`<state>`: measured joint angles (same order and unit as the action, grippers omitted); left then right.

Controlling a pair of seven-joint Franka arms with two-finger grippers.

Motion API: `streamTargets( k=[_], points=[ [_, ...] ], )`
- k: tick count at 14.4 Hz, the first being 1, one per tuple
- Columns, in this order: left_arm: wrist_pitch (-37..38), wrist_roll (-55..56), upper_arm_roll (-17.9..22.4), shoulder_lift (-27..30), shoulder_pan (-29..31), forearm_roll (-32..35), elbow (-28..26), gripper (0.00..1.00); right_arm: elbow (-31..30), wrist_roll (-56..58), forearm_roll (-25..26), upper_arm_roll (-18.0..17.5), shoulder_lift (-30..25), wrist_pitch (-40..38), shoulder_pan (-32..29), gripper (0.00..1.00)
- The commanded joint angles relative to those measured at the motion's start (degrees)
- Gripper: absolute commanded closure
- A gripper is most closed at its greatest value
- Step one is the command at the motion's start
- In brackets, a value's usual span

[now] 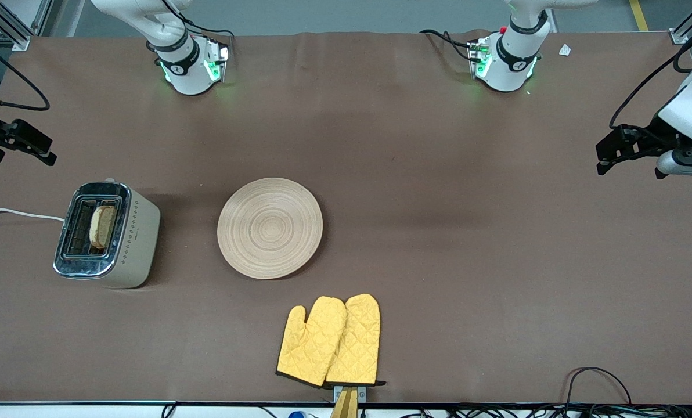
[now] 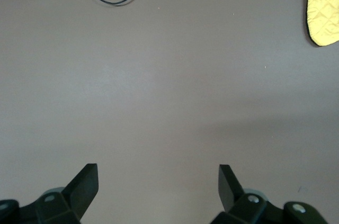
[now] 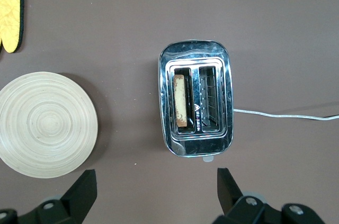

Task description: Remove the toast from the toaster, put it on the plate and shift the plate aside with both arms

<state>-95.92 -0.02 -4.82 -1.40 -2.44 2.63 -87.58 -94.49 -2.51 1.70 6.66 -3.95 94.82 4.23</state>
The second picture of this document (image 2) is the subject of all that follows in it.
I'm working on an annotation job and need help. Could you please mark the yellow quilted oven mitt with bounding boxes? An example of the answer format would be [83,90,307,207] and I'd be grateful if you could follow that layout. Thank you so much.
[304,0,339,47]

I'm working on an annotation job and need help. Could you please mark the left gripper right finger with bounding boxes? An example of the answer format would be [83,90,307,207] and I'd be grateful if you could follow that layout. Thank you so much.
[211,164,269,224]

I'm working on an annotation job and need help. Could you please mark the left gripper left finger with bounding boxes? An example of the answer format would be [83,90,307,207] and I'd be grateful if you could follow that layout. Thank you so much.
[35,163,100,224]

